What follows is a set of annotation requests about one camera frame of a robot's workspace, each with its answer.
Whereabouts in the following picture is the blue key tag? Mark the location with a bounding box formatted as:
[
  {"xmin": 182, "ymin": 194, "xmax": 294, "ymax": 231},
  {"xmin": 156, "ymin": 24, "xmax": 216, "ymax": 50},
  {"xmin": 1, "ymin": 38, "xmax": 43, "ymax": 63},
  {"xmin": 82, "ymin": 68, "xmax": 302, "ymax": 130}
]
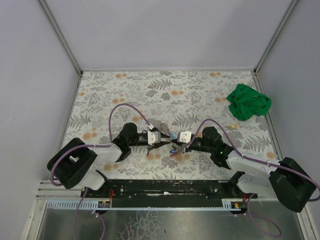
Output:
[{"xmin": 168, "ymin": 130, "xmax": 176, "ymax": 140}]

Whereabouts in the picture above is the grey crescent keyring holder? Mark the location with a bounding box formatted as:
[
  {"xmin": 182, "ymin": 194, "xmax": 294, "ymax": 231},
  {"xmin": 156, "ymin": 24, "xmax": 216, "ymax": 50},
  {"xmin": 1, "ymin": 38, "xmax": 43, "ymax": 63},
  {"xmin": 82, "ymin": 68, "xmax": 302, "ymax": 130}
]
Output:
[{"xmin": 160, "ymin": 122, "xmax": 170, "ymax": 136}]

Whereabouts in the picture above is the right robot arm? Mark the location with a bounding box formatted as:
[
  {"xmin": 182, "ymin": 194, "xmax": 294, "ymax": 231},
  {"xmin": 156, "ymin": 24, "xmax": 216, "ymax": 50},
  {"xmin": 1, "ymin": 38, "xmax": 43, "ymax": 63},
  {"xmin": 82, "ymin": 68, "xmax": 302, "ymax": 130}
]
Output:
[{"xmin": 172, "ymin": 126, "xmax": 317, "ymax": 213}]

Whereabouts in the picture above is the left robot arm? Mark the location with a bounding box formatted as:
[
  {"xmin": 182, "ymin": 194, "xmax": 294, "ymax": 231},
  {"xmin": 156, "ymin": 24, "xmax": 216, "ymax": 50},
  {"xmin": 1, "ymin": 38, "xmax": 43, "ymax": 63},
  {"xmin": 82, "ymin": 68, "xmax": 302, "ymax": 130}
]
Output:
[{"xmin": 47, "ymin": 122, "xmax": 171, "ymax": 190}]

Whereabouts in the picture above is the yellow tagged key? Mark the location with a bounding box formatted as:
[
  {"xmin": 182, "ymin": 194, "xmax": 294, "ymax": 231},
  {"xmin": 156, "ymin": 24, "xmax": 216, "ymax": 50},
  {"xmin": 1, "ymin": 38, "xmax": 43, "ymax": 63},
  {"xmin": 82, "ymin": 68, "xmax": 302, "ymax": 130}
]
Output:
[{"xmin": 146, "ymin": 147, "xmax": 152, "ymax": 156}]

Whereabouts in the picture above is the floral table mat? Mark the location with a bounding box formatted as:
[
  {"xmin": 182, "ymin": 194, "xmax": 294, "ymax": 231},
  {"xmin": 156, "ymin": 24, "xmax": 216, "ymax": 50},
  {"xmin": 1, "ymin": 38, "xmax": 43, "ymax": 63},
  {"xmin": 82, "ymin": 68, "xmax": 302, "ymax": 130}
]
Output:
[{"xmin": 62, "ymin": 71, "xmax": 278, "ymax": 180}]

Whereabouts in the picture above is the green crumpled cloth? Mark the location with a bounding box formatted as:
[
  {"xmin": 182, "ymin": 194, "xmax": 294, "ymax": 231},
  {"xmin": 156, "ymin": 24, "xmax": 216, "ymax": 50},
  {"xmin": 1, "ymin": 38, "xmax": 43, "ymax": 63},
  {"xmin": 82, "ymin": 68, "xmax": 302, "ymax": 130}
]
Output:
[{"xmin": 226, "ymin": 83, "xmax": 272, "ymax": 121}]

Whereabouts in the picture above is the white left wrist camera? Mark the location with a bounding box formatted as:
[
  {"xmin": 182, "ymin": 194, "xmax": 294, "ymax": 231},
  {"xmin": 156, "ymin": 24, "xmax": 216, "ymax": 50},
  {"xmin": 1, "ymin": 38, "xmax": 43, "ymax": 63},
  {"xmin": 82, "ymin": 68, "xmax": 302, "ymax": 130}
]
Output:
[{"xmin": 147, "ymin": 131, "xmax": 161, "ymax": 146}]

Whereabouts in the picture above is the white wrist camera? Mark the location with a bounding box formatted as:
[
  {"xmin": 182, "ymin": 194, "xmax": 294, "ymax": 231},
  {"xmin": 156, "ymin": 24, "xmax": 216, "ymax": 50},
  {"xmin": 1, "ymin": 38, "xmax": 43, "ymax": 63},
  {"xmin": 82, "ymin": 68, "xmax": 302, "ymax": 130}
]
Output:
[
  {"xmin": 147, "ymin": 131, "xmax": 161, "ymax": 146},
  {"xmin": 176, "ymin": 131, "xmax": 192, "ymax": 144}
]

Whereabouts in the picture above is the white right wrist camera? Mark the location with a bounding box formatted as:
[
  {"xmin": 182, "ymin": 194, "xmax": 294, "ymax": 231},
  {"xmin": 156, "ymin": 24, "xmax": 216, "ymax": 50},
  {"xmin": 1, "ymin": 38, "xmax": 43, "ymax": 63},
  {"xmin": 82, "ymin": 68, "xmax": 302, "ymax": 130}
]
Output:
[{"xmin": 176, "ymin": 131, "xmax": 192, "ymax": 144}]

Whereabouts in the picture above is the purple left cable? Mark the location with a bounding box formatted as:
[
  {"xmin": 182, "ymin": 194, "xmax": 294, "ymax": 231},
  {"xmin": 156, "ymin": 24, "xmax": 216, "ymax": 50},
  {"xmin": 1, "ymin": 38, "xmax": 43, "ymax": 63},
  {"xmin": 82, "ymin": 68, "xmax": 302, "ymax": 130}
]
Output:
[{"xmin": 49, "ymin": 103, "xmax": 155, "ymax": 240}]

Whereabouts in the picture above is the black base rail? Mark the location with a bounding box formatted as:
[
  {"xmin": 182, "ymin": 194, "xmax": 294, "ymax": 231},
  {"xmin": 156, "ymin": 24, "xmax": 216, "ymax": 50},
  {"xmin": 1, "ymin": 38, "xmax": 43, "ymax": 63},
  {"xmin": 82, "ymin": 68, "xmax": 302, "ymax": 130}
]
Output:
[{"xmin": 85, "ymin": 179, "xmax": 249, "ymax": 209}]

